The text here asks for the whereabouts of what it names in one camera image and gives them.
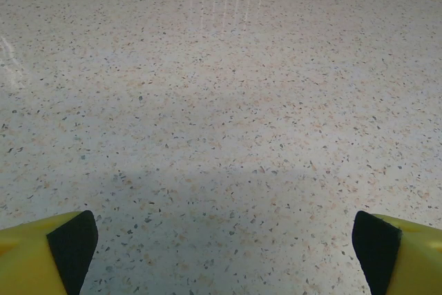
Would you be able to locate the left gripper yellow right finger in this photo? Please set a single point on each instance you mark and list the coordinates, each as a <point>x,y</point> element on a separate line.
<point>414,260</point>

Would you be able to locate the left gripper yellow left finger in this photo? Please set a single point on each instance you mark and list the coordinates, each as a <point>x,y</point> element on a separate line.
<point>27,260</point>

